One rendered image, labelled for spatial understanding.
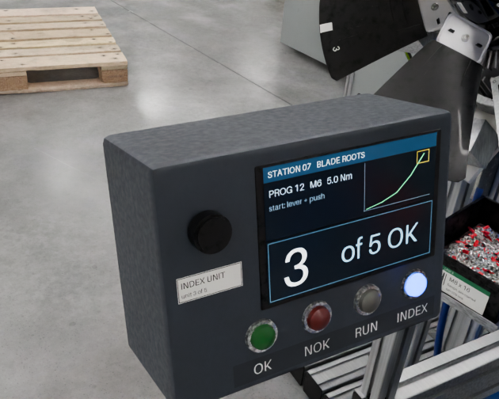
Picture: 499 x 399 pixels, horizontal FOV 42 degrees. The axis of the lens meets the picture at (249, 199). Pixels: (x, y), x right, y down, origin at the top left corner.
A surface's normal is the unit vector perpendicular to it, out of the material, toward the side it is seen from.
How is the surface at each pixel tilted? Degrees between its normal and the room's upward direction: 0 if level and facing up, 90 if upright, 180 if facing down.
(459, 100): 48
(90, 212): 0
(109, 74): 88
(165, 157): 15
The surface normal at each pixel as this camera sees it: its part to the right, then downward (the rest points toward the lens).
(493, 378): 0.48, 0.51
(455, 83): 0.06, -0.11
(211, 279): 0.48, 0.27
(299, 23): -0.79, 0.28
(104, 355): 0.08, -0.84
